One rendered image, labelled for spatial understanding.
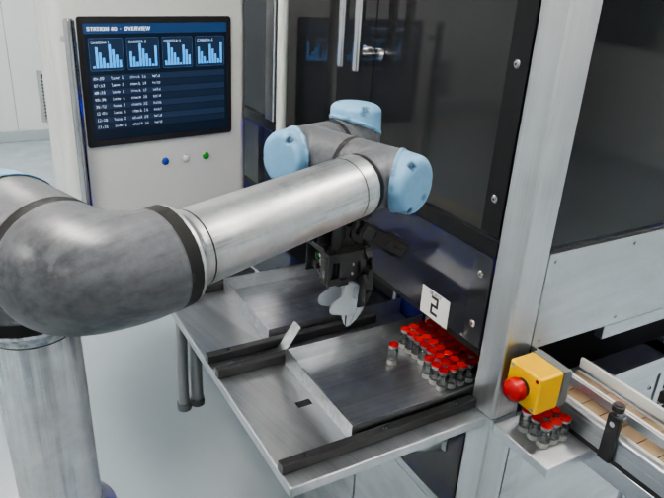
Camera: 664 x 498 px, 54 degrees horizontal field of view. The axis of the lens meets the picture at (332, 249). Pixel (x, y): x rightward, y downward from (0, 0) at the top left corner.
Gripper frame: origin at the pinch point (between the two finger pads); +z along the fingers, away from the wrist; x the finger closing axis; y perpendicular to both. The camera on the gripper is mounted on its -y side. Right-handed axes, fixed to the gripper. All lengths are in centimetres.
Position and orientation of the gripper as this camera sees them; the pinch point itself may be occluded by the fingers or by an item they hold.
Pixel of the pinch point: (351, 317)
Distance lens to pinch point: 108.1
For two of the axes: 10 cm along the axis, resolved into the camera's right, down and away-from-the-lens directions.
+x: 5.0, 3.7, -7.8
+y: -8.6, 1.5, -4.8
